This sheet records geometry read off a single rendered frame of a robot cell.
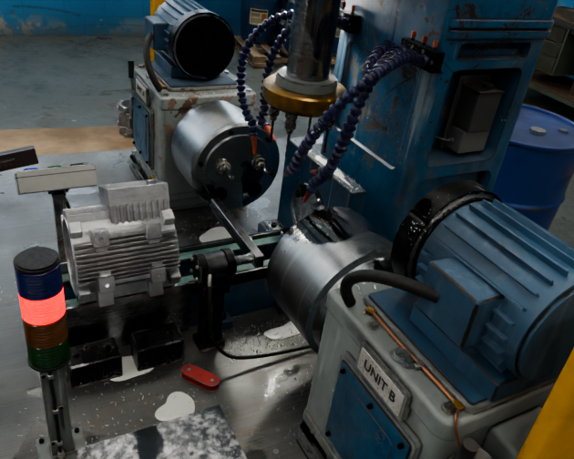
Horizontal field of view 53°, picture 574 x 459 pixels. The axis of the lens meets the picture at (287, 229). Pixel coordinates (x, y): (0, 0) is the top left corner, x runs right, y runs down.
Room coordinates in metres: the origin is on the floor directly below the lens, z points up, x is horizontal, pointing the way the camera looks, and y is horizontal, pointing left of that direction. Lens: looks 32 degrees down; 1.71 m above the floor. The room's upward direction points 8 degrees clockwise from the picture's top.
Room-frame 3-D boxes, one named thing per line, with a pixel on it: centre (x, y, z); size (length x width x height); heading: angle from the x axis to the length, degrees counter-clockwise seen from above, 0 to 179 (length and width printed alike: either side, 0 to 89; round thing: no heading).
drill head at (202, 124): (1.47, 0.22, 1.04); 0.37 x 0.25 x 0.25; 32
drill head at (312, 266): (0.89, -0.14, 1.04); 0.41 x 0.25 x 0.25; 32
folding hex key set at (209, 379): (0.83, 0.13, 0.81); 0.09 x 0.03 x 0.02; 69
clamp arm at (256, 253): (1.09, 0.12, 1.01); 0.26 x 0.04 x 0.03; 32
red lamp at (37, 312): (0.63, 0.34, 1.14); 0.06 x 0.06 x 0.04
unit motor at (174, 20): (1.69, 0.40, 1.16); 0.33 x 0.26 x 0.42; 32
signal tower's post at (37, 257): (0.63, 0.34, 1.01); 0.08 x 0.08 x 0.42; 32
